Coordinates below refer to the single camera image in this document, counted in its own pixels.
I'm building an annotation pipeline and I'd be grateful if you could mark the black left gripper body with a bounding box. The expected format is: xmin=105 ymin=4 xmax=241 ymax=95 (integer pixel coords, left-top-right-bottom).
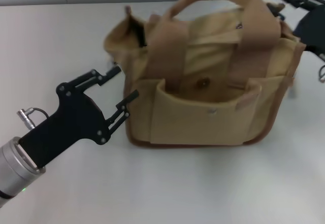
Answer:
xmin=19 ymin=82 xmax=113 ymax=169

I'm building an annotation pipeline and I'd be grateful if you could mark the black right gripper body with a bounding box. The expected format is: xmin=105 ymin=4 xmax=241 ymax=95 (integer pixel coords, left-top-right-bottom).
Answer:
xmin=291 ymin=4 xmax=325 ymax=57

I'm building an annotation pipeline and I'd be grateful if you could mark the khaki canvas food bag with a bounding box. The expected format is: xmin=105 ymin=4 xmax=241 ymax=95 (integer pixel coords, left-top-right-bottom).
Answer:
xmin=103 ymin=0 xmax=307 ymax=150

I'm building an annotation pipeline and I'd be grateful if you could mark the right gripper connector with cable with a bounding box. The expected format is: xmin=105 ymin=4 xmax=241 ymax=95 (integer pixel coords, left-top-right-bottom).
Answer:
xmin=317 ymin=53 xmax=325 ymax=84

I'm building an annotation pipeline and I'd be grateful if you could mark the gripper connector with cable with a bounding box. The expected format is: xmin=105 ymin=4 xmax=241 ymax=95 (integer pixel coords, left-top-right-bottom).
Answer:
xmin=16 ymin=107 xmax=49 ymax=123
xmin=317 ymin=53 xmax=325 ymax=84

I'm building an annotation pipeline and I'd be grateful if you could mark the left gripper connector with cable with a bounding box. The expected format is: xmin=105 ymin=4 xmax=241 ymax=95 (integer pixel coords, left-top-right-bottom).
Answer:
xmin=16 ymin=107 xmax=49 ymax=123

